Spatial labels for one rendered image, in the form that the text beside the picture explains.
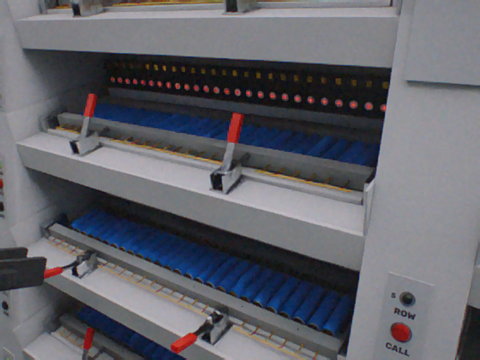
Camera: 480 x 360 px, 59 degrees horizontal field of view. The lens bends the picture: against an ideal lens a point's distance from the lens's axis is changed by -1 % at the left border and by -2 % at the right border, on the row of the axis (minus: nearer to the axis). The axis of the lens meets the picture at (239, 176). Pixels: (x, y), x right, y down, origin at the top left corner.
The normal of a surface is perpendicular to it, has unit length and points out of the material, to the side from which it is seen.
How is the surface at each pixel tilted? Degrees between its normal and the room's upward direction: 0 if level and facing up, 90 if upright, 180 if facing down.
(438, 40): 90
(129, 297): 19
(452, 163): 90
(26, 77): 90
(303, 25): 109
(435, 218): 90
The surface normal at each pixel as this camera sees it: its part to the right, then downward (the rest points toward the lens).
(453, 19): -0.55, 0.13
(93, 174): -0.55, 0.44
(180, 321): -0.10, -0.88
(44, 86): 0.83, 0.19
